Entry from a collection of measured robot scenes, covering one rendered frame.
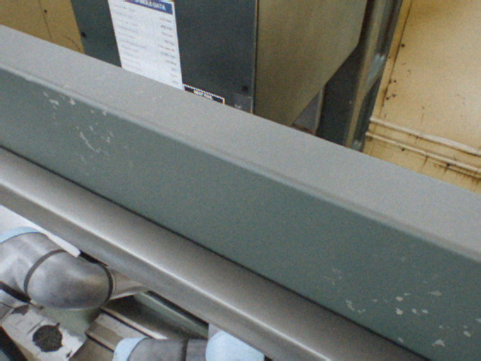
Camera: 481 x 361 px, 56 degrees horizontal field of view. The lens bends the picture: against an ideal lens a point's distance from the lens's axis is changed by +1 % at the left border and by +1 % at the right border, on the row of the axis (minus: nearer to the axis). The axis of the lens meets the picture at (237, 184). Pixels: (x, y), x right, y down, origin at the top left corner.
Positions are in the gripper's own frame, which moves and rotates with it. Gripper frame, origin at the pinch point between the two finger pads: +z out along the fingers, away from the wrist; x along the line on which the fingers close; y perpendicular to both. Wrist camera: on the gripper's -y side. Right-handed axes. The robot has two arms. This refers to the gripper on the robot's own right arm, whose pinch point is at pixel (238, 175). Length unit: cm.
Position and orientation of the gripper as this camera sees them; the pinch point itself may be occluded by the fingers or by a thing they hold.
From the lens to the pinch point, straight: 81.0
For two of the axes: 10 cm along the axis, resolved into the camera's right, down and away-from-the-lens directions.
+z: 0.1, -7.1, 7.0
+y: 0.0, 7.0, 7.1
